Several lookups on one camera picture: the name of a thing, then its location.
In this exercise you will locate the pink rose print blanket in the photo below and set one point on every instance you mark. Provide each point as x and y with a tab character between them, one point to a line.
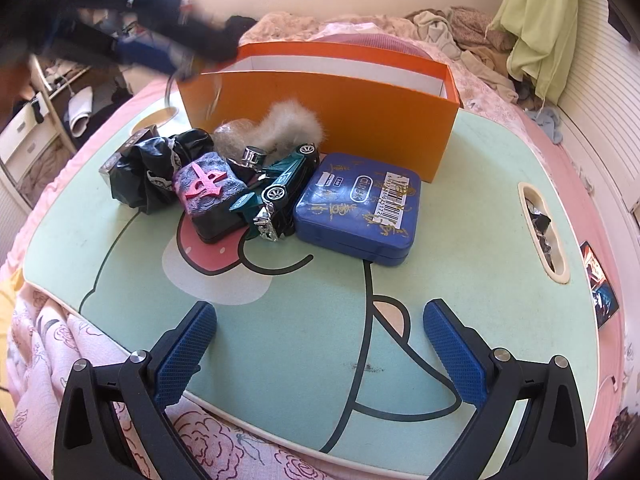
225	440

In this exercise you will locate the white furry pompom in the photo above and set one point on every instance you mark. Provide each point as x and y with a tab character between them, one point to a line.
285	125

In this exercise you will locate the orange cardboard box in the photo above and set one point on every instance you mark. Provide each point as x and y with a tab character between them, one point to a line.
350	120

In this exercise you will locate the black smartphone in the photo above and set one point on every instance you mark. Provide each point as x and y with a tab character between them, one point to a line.
600	290

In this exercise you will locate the cluttered wooden side desk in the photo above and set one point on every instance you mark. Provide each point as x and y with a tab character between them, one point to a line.
30	135

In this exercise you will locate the pink pillow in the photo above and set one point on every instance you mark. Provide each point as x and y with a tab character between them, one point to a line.
375	40

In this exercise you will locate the silver capped perfume bottle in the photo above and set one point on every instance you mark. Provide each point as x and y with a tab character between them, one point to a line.
252	156

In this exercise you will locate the light green hanging cloth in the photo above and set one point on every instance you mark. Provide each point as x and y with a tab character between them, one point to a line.
540	25

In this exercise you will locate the black clothes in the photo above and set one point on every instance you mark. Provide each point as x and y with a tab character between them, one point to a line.
242	24

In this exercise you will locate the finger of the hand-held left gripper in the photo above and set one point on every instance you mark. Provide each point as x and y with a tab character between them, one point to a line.
145	55

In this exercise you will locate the black silver toy car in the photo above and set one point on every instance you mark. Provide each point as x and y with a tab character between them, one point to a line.
272	222

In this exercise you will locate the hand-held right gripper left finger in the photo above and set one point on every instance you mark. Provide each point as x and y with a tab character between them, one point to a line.
185	350

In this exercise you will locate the pile of beige clothes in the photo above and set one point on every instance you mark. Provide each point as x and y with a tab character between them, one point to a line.
465	35

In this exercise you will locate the dark box with pink emblem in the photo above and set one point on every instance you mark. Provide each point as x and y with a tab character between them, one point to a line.
205	185

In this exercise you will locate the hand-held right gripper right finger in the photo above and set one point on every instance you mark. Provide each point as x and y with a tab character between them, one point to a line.
452	350

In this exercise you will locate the blue square tin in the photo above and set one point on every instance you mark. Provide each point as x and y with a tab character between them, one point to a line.
345	210

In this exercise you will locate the pink bed sheet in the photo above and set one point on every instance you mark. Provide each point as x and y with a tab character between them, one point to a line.
575	170

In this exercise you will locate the light blue cloth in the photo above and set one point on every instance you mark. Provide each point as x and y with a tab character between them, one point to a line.
547	122

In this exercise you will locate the white slippers pair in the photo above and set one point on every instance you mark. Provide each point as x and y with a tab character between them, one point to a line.
80	110

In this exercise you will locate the dark brown small packet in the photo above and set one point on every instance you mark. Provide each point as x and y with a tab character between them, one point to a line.
107	170

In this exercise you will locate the green toy car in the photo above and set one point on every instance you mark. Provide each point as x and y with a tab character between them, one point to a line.
285	175

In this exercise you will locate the black plastic bag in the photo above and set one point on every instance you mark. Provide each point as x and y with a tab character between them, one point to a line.
135	175

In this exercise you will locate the crumpled foil wrappers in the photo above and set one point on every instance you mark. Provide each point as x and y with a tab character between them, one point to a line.
540	230

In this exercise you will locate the pink floral quilt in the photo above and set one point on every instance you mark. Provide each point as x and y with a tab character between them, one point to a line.
280	27

